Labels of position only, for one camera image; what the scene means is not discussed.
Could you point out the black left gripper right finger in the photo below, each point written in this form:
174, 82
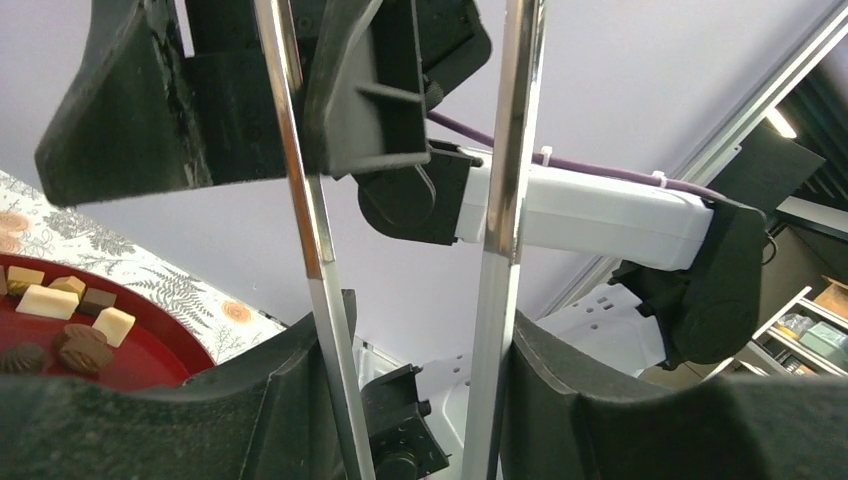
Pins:
569, 416

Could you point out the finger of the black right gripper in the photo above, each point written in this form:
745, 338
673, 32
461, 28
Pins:
364, 108
141, 117

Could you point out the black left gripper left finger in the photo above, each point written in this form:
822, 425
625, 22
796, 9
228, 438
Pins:
264, 414

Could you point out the silver serving tongs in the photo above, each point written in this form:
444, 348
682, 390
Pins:
518, 98

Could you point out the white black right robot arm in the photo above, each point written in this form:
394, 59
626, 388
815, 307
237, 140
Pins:
688, 284

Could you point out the white square chocolate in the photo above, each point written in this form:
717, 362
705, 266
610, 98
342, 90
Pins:
115, 325

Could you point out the brown round chocolate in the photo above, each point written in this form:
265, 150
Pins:
82, 349

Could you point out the white rectangular chocolate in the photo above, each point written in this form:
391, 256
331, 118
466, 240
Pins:
48, 302

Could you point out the dark shell chocolate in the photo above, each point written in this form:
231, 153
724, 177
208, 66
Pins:
25, 358

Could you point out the red round tray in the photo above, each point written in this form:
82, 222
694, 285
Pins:
158, 351

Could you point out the floral tablecloth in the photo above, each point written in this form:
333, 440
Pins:
30, 226

